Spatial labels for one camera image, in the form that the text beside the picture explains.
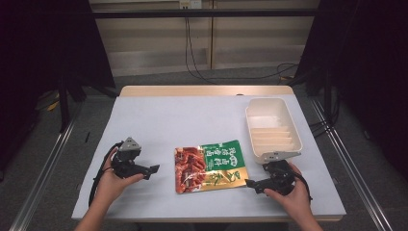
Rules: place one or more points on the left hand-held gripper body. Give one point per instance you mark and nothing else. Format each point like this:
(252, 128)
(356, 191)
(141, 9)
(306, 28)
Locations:
(125, 160)

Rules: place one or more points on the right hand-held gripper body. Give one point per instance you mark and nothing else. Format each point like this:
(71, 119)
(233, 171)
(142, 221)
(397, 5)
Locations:
(277, 173)

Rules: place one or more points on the white plastic storage box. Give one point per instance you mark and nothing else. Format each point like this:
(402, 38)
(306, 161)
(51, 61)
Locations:
(272, 128)

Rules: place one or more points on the green and red snack packet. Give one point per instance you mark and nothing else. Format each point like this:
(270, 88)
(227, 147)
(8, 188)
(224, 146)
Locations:
(209, 166)

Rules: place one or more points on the person's left hand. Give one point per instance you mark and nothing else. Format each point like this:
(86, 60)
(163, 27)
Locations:
(112, 183)

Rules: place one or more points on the person's right hand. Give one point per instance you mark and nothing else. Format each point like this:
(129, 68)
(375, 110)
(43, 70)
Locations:
(292, 195)

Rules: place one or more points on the white table mat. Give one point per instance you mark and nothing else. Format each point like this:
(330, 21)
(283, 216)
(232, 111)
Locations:
(198, 128)

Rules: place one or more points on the black metal stand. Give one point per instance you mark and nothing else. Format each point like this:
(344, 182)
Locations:
(64, 102)
(327, 96)

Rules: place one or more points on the black horizontal bar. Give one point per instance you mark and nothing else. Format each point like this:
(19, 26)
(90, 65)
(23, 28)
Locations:
(205, 12)

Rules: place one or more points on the aluminium floor rail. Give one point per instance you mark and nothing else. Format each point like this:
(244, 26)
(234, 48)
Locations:
(352, 166)
(38, 173)

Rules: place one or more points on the white wall socket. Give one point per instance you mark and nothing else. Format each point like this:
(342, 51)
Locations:
(190, 4)

